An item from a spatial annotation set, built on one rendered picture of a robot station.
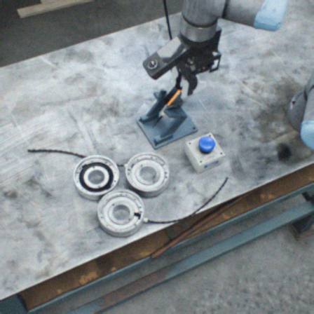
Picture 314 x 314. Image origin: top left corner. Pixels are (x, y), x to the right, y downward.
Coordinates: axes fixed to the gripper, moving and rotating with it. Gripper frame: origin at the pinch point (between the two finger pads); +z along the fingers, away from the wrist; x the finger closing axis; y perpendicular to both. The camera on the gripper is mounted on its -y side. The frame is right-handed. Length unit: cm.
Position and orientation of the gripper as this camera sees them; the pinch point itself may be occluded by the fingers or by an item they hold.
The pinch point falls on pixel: (179, 93)
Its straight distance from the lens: 122.5
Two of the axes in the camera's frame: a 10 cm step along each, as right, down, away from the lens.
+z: -0.6, 5.2, 8.5
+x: -4.9, -7.6, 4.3
